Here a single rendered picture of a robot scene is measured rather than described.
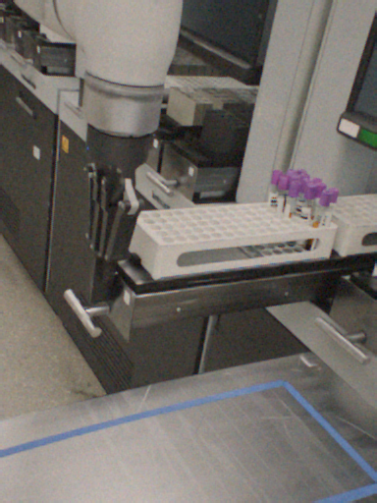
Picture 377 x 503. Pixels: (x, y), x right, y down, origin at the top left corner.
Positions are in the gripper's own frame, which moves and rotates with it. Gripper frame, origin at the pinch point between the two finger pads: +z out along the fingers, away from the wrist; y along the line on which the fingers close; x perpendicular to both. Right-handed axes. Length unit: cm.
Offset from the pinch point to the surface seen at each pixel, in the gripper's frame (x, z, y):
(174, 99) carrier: -41, -6, 59
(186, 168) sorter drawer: -34, 1, 37
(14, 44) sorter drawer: -34, 4, 141
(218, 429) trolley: 2.1, -2.1, -32.5
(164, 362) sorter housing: -34, 44, 33
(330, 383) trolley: -13.5, -2.1, -29.9
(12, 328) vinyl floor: -25, 80, 106
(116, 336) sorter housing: -34, 52, 56
